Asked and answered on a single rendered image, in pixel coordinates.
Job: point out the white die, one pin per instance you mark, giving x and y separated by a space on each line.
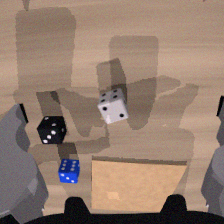
113 106

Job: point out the blue die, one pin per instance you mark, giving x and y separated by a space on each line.
69 171

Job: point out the black die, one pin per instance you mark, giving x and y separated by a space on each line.
52 130

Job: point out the tan flat mat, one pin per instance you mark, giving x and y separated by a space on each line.
133 185

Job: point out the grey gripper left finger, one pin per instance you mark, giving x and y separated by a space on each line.
23 191

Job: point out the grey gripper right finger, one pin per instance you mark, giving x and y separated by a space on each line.
213 184

